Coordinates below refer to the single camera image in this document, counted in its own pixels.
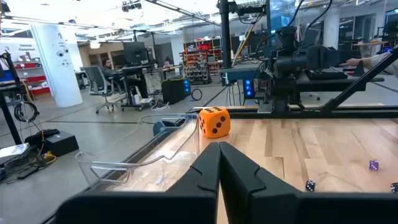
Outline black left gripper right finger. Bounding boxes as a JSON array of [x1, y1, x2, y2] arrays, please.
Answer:
[[219, 141, 398, 224]]

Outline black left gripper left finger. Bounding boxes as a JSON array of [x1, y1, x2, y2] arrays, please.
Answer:
[[54, 142, 221, 224]]

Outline large orange foam die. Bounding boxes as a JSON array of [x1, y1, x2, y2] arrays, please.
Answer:
[[198, 106, 231, 139]]

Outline clear plastic bin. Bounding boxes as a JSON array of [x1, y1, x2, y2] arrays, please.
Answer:
[[75, 113, 200, 192]]

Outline black computer tower blue lights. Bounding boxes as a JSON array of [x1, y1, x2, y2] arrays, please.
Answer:
[[160, 75, 192, 105], [242, 78, 257, 100]]

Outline teal workbench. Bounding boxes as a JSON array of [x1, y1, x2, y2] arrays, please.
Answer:
[[218, 61, 266, 86]]

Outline black office desk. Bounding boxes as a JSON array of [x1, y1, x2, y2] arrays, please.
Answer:
[[119, 63, 184, 112]]

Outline black side table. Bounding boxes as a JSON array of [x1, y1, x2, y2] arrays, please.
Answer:
[[295, 73, 386, 93]]

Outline orange parts shelf rack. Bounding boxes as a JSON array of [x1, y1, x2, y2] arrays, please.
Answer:
[[182, 37, 223, 85]]

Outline black box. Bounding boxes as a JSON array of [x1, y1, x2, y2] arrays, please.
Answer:
[[43, 130, 80, 157]]

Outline black keyboard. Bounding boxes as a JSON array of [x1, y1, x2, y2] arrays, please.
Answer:
[[304, 67, 348, 80]]

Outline grey office chair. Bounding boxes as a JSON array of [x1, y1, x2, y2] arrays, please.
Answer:
[[81, 65, 129, 114]]

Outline black diagonal brace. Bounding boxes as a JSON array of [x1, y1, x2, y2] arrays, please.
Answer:
[[320, 45, 398, 113]]

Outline person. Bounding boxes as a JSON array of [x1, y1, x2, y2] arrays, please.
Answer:
[[101, 57, 149, 99]]

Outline black desk monitor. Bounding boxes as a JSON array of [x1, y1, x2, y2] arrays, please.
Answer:
[[122, 41, 150, 66]]

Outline person's hand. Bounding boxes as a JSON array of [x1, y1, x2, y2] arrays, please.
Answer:
[[340, 57, 364, 68]]

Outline black vertical pole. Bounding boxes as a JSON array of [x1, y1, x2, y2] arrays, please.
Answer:
[[216, 0, 233, 70]]

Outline white round pillar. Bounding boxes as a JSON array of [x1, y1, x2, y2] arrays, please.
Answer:
[[30, 23, 84, 108]]

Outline red and white shelf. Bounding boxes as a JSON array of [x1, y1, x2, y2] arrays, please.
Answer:
[[14, 58, 51, 96]]

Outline black stand leg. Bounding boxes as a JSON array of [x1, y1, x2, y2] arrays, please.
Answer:
[[0, 51, 24, 146]]

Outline yellow floor cable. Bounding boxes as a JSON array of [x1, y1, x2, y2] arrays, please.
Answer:
[[36, 151, 58, 166]]

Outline coiled black cable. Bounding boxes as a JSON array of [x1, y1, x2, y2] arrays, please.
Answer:
[[14, 101, 40, 124]]

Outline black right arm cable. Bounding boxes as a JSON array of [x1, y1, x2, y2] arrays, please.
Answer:
[[285, 0, 334, 43]]

